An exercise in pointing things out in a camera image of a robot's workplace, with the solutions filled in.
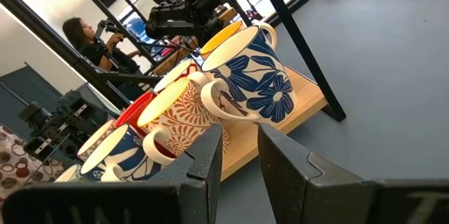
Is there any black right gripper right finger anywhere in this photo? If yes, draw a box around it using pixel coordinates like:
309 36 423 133
258 124 449 224

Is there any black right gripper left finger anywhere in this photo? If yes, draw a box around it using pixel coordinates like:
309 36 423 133
3 124 225 224

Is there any orange white spiral patterned mug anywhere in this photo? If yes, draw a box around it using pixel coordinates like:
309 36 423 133
136 76 231 167

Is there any blue white flower mug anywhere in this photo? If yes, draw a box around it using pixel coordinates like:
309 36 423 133
200 22 298 127

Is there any grey white patterned mug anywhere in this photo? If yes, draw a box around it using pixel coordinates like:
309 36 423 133
76 118 117 162

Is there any red white lattice mug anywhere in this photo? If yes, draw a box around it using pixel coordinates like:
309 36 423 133
153 58 262 124

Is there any pale green patterned mug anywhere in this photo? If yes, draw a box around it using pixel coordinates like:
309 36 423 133
54 163 85 183

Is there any wooden tray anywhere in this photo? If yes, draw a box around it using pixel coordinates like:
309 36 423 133
220 65 328 182

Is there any black machine with silver brackets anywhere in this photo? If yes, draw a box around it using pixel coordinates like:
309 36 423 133
17 89 112 164

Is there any person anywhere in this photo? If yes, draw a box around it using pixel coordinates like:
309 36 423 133
62 16 148 102

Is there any circle patterned cloth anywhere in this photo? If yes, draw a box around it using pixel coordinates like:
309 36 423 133
0 124 67 206

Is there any black handheld control device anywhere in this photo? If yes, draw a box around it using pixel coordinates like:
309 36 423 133
93 19 123 42

